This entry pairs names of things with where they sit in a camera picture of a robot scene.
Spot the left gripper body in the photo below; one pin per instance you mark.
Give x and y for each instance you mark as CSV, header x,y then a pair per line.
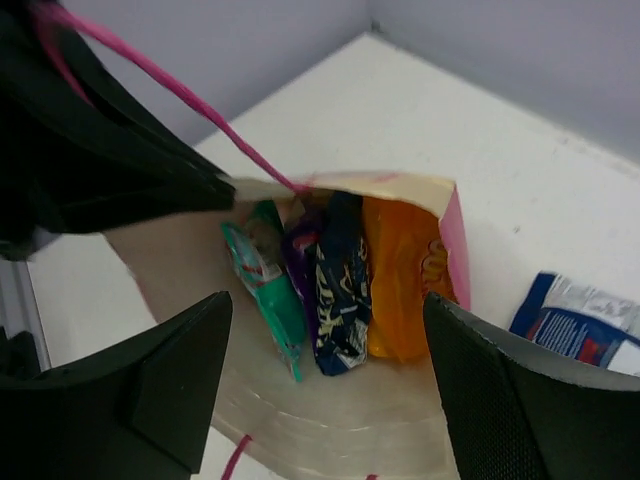
x,y
28,200

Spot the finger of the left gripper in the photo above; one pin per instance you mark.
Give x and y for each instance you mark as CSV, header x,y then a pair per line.
x,y
75,190
110,110

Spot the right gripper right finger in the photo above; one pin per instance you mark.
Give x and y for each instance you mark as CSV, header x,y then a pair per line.
x,y
516,410

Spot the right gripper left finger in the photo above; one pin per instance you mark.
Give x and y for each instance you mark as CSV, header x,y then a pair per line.
x,y
139,409

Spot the pink beige paper bag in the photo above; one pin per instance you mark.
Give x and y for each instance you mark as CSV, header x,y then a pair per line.
x,y
381,418

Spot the dark blue snack packet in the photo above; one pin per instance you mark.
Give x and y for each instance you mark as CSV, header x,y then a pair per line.
x,y
580,322

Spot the dark blue chips bag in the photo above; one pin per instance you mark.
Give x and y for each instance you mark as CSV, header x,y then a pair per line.
x,y
344,302

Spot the teal snack packet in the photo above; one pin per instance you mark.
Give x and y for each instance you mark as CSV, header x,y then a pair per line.
x,y
254,250

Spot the orange yellow snack packet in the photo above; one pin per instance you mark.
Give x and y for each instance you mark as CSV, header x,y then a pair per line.
x,y
408,260

